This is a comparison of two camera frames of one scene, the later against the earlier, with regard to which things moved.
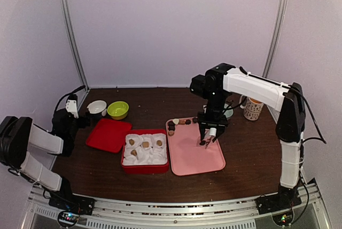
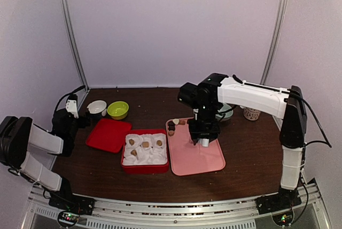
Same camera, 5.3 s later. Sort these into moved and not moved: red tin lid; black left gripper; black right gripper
Moved: black right gripper
Not moved: black left gripper; red tin lid
